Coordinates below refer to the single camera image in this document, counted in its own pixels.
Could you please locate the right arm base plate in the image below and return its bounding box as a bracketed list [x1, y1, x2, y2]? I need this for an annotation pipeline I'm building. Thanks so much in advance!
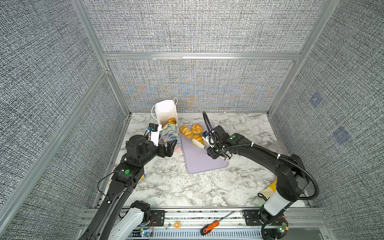
[242, 209, 289, 228]

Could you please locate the ring donut bread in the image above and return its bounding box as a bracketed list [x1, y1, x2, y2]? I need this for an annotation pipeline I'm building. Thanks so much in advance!
[167, 117, 177, 124]

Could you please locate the small striped croissant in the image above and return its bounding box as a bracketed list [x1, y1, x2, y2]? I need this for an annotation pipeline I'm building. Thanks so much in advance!
[192, 135, 205, 149]

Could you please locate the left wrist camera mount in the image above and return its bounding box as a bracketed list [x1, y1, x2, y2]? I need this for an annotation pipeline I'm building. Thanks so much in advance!
[148, 123, 162, 147]

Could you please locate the yellow black work glove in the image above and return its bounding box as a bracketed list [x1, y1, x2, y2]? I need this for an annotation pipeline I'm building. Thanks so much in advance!
[258, 179, 277, 201]

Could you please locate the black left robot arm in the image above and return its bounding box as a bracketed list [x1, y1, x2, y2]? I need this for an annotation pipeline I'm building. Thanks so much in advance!
[80, 135, 177, 240]

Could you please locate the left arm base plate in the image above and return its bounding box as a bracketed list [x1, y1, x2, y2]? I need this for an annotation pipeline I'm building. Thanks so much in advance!
[150, 210, 166, 227]

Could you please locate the small orange tag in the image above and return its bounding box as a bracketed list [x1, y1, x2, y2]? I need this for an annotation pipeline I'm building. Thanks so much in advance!
[174, 222, 181, 229]

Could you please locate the round scored bun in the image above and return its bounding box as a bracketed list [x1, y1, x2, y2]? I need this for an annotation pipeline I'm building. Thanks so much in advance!
[191, 124, 203, 135]

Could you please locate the orange handled screwdriver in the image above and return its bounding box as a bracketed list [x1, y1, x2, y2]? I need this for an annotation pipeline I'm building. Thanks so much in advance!
[200, 211, 234, 236]

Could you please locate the floral paper gift bag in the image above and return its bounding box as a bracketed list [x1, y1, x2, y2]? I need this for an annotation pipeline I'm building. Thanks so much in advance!
[150, 98, 179, 147]

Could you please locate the lilac plastic tray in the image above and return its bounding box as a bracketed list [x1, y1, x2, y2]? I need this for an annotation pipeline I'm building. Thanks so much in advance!
[181, 123, 228, 174]

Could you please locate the twisted braid bread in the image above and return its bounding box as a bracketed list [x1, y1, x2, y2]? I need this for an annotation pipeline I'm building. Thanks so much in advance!
[180, 126, 194, 139]

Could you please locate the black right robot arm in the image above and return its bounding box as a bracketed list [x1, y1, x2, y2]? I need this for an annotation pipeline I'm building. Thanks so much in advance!
[203, 112, 320, 225]

